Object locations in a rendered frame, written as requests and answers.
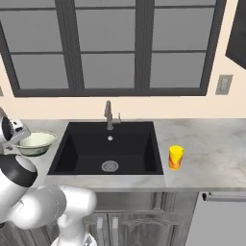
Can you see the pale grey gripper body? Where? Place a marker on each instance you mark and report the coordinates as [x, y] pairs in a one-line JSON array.
[[22, 134]]

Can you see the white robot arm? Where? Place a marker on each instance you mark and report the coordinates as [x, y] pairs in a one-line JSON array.
[[35, 205]]

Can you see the white bowl with green rim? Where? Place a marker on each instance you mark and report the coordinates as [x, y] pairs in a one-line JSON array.
[[38, 141]]

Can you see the black sink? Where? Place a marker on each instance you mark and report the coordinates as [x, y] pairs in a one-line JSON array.
[[105, 153]]

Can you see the yellow and orange cup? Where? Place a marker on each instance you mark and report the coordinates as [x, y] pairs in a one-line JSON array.
[[176, 157]]

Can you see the grey metal tap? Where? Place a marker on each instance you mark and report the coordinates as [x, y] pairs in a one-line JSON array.
[[109, 115]]

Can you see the grey narrow cupboard door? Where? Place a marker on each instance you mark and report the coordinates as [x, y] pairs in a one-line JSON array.
[[93, 227]]

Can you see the dark framed window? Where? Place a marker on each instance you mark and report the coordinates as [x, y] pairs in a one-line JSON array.
[[109, 48]]

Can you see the grey carved cupboard door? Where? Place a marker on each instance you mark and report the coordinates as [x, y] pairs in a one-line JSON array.
[[150, 230]]

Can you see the grey dishwasher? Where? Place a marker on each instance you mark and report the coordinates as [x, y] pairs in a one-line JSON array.
[[221, 224]]

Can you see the grey wall socket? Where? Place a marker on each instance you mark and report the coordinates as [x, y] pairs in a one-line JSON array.
[[224, 84]]

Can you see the dark wall cupboard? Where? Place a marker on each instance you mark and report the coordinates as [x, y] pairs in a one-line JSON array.
[[238, 32]]

